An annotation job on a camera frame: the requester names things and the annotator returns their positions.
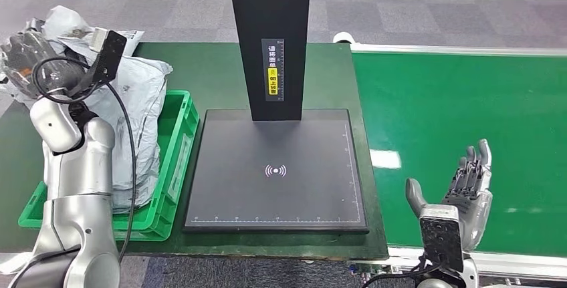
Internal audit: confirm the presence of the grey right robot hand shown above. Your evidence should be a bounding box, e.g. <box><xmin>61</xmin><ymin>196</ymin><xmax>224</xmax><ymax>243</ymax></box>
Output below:
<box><xmin>405</xmin><ymin>138</ymin><xmax>494</xmax><ymax>254</ymax></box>

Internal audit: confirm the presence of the large grey parcel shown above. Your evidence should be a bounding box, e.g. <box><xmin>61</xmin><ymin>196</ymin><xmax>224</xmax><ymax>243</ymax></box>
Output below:
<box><xmin>82</xmin><ymin>55</ymin><xmax>174</xmax><ymax>209</ymax></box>

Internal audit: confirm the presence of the green conveyor belt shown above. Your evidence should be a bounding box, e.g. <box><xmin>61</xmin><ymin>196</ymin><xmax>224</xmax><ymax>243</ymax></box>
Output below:
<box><xmin>352</xmin><ymin>52</ymin><xmax>567</xmax><ymax>258</ymax></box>

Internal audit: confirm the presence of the black inbound scanner machine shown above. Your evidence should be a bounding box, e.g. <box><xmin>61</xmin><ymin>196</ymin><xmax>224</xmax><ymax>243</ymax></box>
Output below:
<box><xmin>183</xmin><ymin>0</ymin><xmax>369</xmax><ymax>233</ymax></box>

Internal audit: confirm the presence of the black and yellow label sticker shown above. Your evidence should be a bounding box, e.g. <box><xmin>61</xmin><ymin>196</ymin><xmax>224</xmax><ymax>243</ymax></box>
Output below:
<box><xmin>261</xmin><ymin>38</ymin><xmax>286</xmax><ymax>102</ymax></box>

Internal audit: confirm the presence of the dark green table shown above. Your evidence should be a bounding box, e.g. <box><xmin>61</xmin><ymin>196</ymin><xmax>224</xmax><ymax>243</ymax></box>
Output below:
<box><xmin>0</xmin><ymin>42</ymin><xmax>390</xmax><ymax>261</ymax></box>

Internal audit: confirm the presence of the green plastic crate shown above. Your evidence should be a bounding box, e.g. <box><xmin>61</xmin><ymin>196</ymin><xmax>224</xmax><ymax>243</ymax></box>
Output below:
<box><xmin>17</xmin><ymin>90</ymin><xmax>201</xmax><ymax>242</ymax></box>

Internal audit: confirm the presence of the round silver metal base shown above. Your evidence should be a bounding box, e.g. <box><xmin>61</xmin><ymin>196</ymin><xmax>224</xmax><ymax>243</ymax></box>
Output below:
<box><xmin>0</xmin><ymin>251</ymin><xmax>34</xmax><ymax>276</ymax></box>

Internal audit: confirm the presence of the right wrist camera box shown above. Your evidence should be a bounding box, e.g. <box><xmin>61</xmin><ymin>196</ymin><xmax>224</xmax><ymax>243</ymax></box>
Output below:
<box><xmin>418</xmin><ymin>205</ymin><xmax>465</xmax><ymax>273</ymax></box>

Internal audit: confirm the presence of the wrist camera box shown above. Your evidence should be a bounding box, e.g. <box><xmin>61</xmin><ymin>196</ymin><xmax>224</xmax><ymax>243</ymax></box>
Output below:
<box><xmin>418</xmin><ymin>205</ymin><xmax>465</xmax><ymax>273</ymax></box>
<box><xmin>70</xmin><ymin>29</ymin><xmax>128</xmax><ymax>96</ymax></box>

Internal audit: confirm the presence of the black right camera cable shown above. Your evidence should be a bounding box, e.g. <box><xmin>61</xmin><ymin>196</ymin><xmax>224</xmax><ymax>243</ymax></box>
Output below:
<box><xmin>360</xmin><ymin>254</ymin><xmax>444</xmax><ymax>288</ymax></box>

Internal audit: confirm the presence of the small wired connector block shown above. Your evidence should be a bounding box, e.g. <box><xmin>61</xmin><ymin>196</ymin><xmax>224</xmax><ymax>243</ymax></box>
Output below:
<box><xmin>347</xmin><ymin>261</ymin><xmax>404</xmax><ymax>288</ymax></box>

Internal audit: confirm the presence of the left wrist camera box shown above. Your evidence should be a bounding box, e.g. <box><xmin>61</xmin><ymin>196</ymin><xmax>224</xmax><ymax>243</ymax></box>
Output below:
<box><xmin>70</xmin><ymin>29</ymin><xmax>128</xmax><ymax>96</ymax></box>

